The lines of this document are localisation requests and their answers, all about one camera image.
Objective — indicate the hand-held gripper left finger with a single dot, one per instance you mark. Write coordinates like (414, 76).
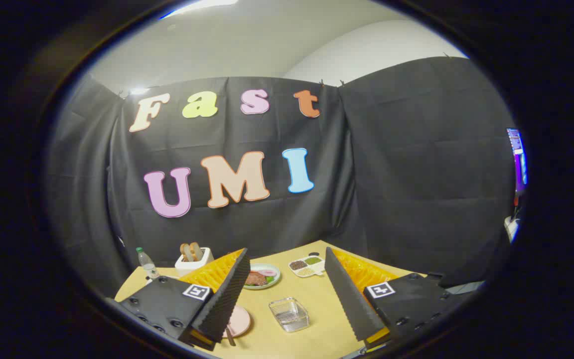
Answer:
(227, 299)

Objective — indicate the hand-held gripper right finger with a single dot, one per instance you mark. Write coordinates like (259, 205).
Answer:
(349, 299)

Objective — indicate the pink plate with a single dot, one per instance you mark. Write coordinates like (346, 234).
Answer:
(241, 321)

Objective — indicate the brown cooked meat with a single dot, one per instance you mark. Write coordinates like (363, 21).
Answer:
(255, 279)

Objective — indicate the white divided dish with grains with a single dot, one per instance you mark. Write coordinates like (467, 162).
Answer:
(318, 269)

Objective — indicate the pink ham slice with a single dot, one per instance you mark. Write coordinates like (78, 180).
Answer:
(268, 272)

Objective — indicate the pale green plate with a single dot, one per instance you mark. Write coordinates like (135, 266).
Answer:
(273, 281)

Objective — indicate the white toaster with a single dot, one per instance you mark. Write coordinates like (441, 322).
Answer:
(187, 268)

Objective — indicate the toasted bread slice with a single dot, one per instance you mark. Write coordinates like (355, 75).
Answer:
(196, 251)
(185, 252)

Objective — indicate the clear perforated drain basket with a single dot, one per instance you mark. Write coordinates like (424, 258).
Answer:
(289, 316)

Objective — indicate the clear plastic water bottle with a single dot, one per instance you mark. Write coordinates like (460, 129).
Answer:
(145, 259)

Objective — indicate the white object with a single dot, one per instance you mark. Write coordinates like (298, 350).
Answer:
(512, 228)

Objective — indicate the computer monitor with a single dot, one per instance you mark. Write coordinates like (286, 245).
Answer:
(516, 149)

